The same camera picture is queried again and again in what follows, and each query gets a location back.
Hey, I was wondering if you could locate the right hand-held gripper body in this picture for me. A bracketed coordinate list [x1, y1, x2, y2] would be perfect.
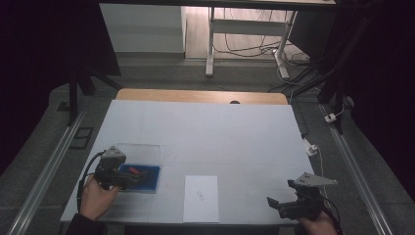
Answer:
[278, 171, 339, 220]

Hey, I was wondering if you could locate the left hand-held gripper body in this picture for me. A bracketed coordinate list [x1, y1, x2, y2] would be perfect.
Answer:
[94, 145, 132, 191]

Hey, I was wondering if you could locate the clear box with blue pad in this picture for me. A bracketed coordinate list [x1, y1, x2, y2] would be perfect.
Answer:
[116, 142, 161, 194]

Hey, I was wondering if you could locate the person's right hand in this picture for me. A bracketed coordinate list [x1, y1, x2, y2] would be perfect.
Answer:
[297, 211, 341, 235]

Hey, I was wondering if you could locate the person's left hand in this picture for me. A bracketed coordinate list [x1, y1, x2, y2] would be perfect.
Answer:
[79, 176, 122, 221]

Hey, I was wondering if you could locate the white paper sheet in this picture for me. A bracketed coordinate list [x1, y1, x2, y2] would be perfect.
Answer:
[182, 175, 220, 224]

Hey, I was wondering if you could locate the small white connector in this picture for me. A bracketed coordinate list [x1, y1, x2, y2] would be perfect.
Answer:
[324, 106, 346, 124]

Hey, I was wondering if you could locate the black metal stand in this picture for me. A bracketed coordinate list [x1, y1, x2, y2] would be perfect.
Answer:
[292, 0, 380, 135]
[66, 0, 123, 127]

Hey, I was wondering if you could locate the white table cover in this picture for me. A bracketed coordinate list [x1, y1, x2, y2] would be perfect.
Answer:
[60, 99, 316, 226]

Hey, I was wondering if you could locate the white cabinet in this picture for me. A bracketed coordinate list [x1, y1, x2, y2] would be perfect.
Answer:
[99, 3, 188, 55]

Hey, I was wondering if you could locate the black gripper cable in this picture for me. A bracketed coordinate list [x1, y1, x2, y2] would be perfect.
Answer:
[76, 150, 107, 213]

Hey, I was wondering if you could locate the white plug with cable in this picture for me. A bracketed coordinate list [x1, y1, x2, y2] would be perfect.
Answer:
[303, 138, 328, 184]

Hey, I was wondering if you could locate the aluminium rail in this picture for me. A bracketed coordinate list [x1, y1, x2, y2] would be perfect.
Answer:
[318, 103, 396, 235]
[6, 109, 88, 235]

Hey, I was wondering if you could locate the tangle of floor cables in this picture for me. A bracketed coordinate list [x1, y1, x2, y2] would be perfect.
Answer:
[213, 8, 312, 68]

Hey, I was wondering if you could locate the white desk frame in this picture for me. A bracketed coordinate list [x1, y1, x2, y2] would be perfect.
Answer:
[205, 5, 299, 80]

